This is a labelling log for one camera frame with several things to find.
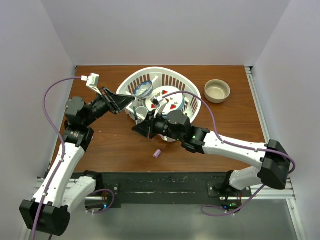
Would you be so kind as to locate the purple highlighter cap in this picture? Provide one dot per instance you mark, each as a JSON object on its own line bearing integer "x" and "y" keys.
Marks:
{"x": 157, "y": 153}

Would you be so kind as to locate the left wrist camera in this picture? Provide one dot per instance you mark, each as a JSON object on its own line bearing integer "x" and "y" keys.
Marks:
{"x": 92, "y": 82}

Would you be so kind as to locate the blue white patterned bowl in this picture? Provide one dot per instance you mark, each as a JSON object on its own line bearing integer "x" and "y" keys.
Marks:
{"x": 144, "y": 90}

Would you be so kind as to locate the small white cup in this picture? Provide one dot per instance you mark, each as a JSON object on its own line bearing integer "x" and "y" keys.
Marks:
{"x": 142, "y": 112}

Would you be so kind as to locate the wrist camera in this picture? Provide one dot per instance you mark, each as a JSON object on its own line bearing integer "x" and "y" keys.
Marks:
{"x": 92, "y": 82}
{"x": 160, "y": 103}

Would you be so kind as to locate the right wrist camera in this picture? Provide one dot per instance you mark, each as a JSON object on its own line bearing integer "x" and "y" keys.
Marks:
{"x": 160, "y": 103}

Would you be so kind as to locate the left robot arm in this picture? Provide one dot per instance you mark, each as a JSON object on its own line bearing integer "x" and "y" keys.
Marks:
{"x": 49, "y": 211}

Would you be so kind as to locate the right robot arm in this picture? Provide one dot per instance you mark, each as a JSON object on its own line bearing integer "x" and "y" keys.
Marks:
{"x": 269, "y": 163}

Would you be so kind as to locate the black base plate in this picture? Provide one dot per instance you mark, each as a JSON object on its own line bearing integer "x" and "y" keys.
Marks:
{"x": 164, "y": 188}

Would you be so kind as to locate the beige ceramic bowl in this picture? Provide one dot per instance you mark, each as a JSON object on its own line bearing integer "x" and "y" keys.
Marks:
{"x": 216, "y": 91}

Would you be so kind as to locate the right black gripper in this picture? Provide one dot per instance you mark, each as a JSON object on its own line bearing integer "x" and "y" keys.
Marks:
{"x": 147, "y": 127}

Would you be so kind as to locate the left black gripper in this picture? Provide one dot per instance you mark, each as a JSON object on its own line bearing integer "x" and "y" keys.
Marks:
{"x": 115, "y": 102}

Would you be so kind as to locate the watermelon pattern plate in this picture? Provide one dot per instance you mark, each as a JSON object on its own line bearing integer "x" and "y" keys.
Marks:
{"x": 174, "y": 102}

